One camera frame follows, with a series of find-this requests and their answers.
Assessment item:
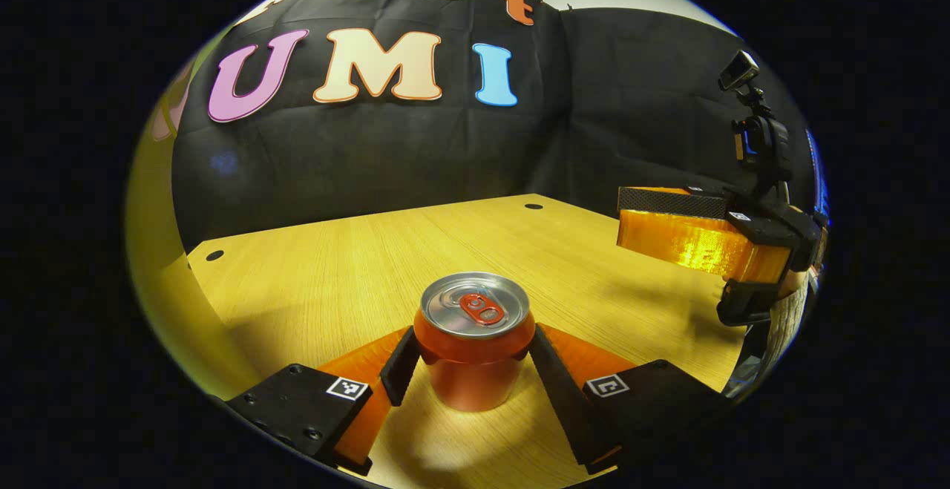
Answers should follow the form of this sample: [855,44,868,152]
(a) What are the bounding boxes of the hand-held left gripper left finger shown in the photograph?
[223,324,424,477]

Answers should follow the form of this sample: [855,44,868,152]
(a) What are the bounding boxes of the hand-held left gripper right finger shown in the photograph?
[527,322,736,476]

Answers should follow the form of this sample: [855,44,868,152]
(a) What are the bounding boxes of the orange pop can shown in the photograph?
[413,272,537,413]

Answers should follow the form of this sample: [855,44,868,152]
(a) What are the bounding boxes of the wooden desktop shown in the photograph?
[186,194,750,489]

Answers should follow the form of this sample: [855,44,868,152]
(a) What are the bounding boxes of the black backdrop cloth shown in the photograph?
[171,0,817,252]

